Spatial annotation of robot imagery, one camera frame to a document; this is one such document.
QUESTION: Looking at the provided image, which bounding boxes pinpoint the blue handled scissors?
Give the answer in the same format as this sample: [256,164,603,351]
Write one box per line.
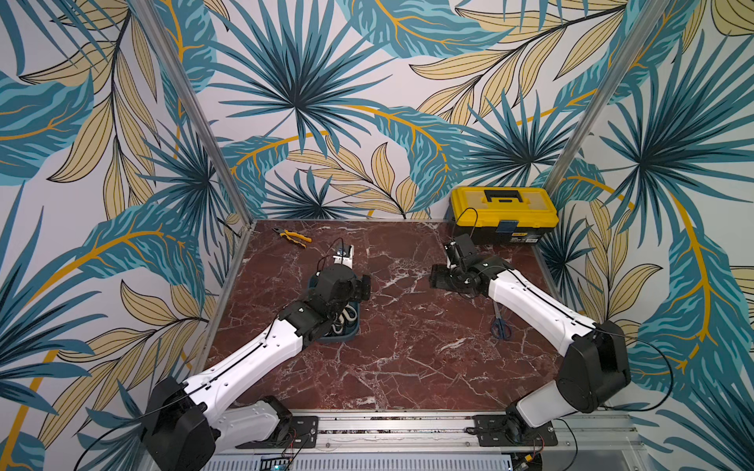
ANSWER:
[491,302,512,341]

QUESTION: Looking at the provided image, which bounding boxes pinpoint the white handled scissors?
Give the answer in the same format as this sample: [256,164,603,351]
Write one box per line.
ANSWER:
[332,304,359,336]

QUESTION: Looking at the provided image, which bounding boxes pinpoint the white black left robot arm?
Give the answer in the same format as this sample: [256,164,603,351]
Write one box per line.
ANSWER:
[139,264,371,470]

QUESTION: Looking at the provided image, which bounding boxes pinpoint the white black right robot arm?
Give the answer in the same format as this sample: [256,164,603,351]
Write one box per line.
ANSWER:
[430,235,631,441]

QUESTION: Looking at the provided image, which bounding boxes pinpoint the teal plastic storage box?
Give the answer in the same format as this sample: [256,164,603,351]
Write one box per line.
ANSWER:
[304,264,359,343]

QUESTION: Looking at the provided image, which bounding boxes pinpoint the yellow black plastic toolbox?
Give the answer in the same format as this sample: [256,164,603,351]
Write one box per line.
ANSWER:
[450,186,559,245]

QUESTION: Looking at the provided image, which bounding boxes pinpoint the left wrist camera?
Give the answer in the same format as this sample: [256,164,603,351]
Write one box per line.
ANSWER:
[333,245,353,269]

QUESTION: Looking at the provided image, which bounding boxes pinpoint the yellow handled pliers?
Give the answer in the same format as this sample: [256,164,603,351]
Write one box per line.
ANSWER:
[273,228,312,248]

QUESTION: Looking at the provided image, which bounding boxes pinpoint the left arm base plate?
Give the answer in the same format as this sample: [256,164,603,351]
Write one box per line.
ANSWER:
[253,415,319,449]

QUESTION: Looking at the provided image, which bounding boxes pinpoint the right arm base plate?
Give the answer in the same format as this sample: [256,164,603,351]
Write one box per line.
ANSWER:
[465,415,558,449]

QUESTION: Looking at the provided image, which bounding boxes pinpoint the aluminium mounting rail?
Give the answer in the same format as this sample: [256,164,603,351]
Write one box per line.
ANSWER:
[206,410,653,470]

